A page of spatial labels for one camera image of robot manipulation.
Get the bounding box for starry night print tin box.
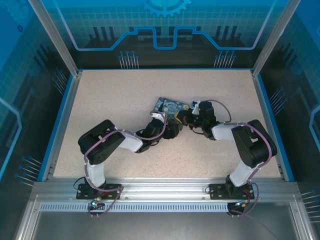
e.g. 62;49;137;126
150;96;191;126

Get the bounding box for blue table edge strip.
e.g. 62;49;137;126
257;73;296;182
37;74;76;182

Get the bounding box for grey metal shelf plate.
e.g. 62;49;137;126
32;211;301;240

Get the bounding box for thin black left gripper cable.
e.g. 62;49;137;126
144;138;162;149

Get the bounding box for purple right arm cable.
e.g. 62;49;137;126
206;99;273;218

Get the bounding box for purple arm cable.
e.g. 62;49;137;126
206;99;273;218
83;112;167;218

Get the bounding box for aluminium mounting rail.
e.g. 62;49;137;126
33;176;298;204

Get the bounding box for aluminium side rail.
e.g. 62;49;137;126
251;69;288;181
41;71;83;182

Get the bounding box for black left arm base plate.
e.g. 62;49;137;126
76;183;123;201

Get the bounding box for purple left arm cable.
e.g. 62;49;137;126
83;112;167;218

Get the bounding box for slotted grey cable duct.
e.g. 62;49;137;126
39;202;241;213

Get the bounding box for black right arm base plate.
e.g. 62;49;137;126
209;183;258;201

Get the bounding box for aluminium frame post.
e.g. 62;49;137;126
251;0;301;78
27;0;85;78

